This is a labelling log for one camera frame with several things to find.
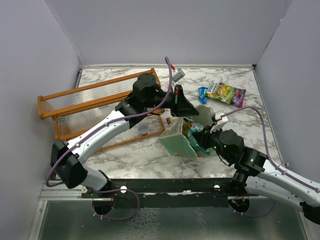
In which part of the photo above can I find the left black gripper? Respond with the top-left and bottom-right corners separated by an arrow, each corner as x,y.
144,84 -> 200,118

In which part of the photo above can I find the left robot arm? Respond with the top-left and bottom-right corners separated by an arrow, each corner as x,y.
46,73 -> 199,198

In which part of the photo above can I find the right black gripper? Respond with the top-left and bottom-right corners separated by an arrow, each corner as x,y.
193,122 -> 233,163

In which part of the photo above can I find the purple snack bag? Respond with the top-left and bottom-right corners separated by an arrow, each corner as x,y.
230,88 -> 247,108

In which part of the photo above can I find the purple cable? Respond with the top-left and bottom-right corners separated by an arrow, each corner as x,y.
45,56 -> 176,188
221,106 -> 320,193

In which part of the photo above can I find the green paper bag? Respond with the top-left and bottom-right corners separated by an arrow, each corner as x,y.
159,105 -> 217,158

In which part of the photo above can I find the small clear plastic cup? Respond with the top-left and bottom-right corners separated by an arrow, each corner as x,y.
137,123 -> 149,136

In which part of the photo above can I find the yellow green snack bag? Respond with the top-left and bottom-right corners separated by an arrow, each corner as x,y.
205,83 -> 236,104

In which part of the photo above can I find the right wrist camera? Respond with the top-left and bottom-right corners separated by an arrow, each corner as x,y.
210,110 -> 228,133

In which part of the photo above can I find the magenta marker pen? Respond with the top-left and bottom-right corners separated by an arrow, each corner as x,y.
166,117 -> 173,125

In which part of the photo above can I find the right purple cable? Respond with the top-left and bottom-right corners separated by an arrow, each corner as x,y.
221,106 -> 320,193

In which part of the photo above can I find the red blue snack bag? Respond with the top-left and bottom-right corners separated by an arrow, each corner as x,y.
182,118 -> 211,157

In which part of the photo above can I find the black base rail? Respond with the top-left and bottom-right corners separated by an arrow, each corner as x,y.
81,178 -> 249,209

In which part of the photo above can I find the blue snack packet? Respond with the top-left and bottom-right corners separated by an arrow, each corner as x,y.
198,87 -> 208,105

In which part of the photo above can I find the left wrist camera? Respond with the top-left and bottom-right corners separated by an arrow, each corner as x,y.
172,68 -> 185,83

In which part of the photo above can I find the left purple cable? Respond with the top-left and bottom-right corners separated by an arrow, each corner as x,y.
45,56 -> 176,188

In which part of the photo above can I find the orange wooden rack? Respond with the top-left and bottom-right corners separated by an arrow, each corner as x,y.
37,68 -> 161,142

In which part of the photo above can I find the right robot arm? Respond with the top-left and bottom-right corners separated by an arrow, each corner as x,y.
193,129 -> 320,224

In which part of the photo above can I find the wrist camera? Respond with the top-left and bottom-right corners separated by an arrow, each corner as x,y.
210,110 -> 228,133
172,68 -> 185,83

